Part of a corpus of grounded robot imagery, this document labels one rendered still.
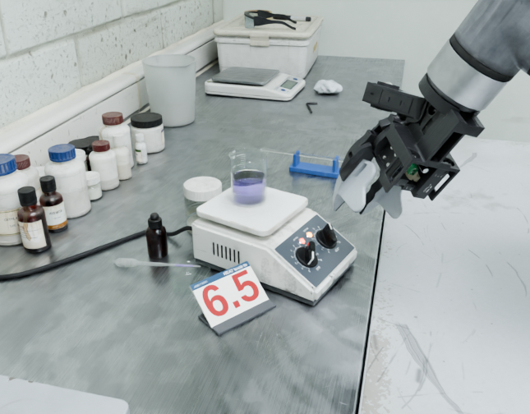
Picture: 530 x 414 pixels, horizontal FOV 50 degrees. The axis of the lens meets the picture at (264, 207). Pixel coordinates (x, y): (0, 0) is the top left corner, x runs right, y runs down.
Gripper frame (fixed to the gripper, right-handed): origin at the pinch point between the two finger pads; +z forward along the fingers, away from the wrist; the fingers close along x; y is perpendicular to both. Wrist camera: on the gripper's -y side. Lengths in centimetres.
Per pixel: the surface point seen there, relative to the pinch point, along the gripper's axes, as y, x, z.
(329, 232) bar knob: 0.9, -0.4, 5.6
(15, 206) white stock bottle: -15.9, -38.3, 26.9
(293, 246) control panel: 2.7, -5.7, 7.3
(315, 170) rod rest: -27.4, 14.1, 19.0
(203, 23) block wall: -128, 17, 48
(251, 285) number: 6.1, -10.5, 12.1
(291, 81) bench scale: -84, 33, 35
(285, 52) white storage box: -98, 34, 34
